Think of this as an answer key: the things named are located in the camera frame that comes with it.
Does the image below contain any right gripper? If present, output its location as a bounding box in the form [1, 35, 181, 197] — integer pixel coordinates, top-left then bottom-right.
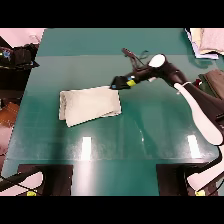
[110, 74, 139, 91]

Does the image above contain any lavender garment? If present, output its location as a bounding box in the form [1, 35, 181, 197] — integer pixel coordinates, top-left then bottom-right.
[184, 28, 220, 61]

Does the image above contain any cream garment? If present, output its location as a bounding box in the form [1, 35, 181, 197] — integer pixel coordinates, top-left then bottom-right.
[190, 28, 205, 49]

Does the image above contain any brown garment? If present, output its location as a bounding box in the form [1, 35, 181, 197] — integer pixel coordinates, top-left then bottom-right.
[203, 68, 224, 92]

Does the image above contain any beige garment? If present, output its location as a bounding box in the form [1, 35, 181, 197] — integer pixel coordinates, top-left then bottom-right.
[199, 28, 224, 56]

